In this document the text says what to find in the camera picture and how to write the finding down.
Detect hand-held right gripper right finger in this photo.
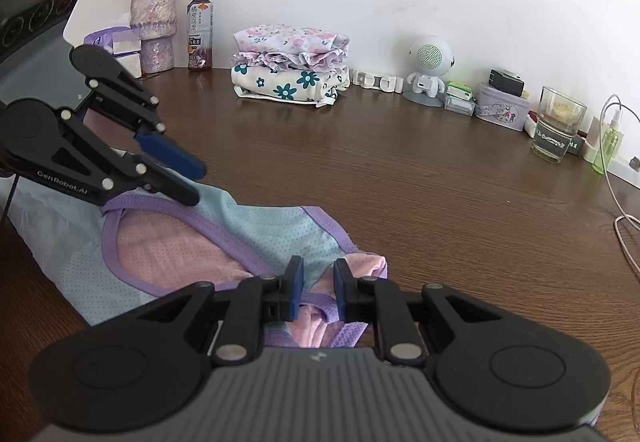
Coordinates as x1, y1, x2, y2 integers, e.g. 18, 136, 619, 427
333, 258, 501, 365

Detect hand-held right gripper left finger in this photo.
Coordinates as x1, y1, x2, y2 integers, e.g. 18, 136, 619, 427
137, 256, 305, 368

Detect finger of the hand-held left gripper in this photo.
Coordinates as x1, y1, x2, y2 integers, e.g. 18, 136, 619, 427
90, 67, 207, 180
37, 112, 201, 209

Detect pink and blue mesh garment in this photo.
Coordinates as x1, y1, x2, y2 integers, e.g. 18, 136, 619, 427
5, 174, 388, 353

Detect brown tea bottle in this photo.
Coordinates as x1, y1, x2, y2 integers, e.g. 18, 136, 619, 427
187, 0, 215, 71

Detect purple textured vase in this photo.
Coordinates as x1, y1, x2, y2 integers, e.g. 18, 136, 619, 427
130, 0, 178, 74

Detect white teal-flower folded cloth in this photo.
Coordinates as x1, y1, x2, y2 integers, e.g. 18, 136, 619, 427
231, 63, 351, 108

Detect purple ruffled folded cloth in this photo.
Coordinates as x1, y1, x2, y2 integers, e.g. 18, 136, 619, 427
230, 49, 348, 73

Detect pink floral folded cloth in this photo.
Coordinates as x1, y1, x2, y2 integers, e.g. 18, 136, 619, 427
232, 24, 351, 57

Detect white clip rack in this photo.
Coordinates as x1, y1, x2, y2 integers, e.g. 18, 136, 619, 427
351, 68, 404, 94

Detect clear plastic box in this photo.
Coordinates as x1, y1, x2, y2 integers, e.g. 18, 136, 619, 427
443, 96, 476, 117

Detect green white small box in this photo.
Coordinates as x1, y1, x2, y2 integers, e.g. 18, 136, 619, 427
445, 81, 475, 103

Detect lavender tin box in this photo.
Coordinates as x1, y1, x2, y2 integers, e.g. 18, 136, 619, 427
472, 82, 532, 132

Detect white robot speaker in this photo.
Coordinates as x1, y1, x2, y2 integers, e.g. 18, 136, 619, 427
402, 36, 457, 108

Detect black charger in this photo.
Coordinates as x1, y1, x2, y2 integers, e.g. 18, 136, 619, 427
489, 68, 525, 97

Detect glass cup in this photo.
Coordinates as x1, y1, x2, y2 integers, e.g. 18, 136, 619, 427
531, 86, 587, 164

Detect green spray bottle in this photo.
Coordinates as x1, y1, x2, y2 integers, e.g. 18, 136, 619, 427
592, 111, 626, 175

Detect white power strip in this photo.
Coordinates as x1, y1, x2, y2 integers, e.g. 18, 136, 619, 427
570, 134, 640, 188

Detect white cable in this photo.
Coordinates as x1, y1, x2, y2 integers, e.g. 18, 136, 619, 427
597, 94, 640, 283

